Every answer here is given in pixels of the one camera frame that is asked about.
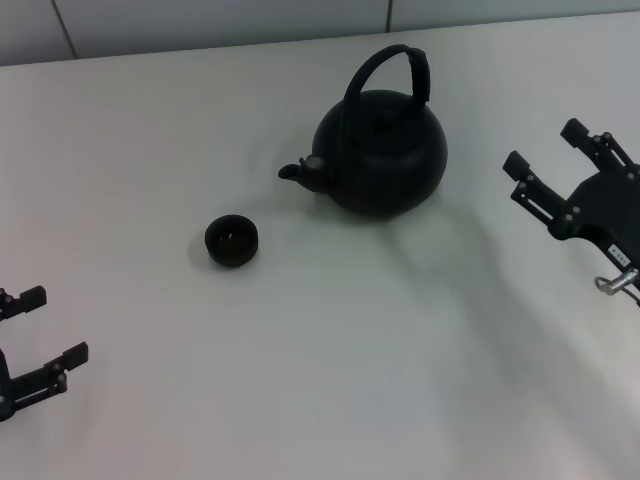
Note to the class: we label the black round teapot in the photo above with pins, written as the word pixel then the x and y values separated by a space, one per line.
pixel 390 165

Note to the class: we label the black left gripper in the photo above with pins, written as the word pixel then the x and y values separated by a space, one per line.
pixel 4 385

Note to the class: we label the dark brown teacup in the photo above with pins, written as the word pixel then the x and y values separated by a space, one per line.
pixel 231 252

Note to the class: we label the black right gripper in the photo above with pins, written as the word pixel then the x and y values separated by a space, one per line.
pixel 607 205

